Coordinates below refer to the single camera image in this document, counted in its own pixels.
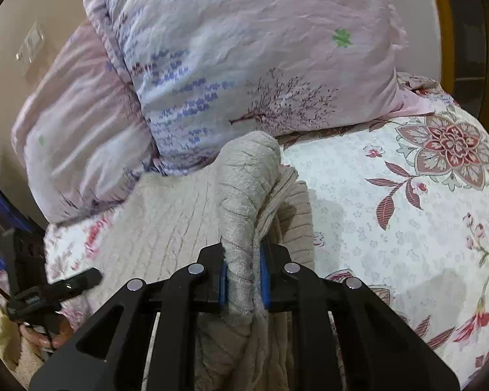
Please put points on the wooden door frame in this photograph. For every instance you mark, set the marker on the wooden door frame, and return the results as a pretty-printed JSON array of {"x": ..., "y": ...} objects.
[{"x": 464, "y": 28}]

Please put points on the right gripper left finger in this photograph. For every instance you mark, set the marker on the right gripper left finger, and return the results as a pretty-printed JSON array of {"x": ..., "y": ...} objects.
[{"x": 144, "y": 336}]

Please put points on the beige knitted sweater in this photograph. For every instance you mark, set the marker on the beige knitted sweater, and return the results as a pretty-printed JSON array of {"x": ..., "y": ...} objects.
[{"x": 246, "y": 197}]

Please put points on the person's left hand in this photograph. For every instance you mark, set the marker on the person's left hand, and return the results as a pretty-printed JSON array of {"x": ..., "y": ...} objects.
[{"x": 42, "y": 341}]

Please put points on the pink printed front pillow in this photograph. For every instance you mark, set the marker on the pink printed front pillow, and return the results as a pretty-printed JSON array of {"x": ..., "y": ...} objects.
[{"x": 209, "y": 71}]

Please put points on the pink striped back pillow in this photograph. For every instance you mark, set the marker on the pink striped back pillow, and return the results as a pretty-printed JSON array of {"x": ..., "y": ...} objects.
[{"x": 81, "y": 135}]

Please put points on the floral white bedspread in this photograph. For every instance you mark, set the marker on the floral white bedspread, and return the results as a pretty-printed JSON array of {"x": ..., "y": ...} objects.
[{"x": 402, "y": 204}]

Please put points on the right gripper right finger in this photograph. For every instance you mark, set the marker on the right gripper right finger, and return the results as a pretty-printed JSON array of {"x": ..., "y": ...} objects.
[{"x": 344, "y": 336}]

